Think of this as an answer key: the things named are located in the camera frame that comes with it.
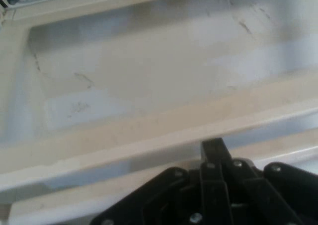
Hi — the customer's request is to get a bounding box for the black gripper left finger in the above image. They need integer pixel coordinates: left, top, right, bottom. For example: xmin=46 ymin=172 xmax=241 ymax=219
xmin=91 ymin=138 xmax=234 ymax=225

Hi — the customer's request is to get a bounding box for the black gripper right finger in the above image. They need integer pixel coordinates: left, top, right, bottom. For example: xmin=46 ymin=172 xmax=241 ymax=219
xmin=220 ymin=138 xmax=318 ymax=225

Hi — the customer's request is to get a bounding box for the glass oven door with handle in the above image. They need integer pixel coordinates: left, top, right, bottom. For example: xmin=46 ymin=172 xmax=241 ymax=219
xmin=0 ymin=0 xmax=318 ymax=225

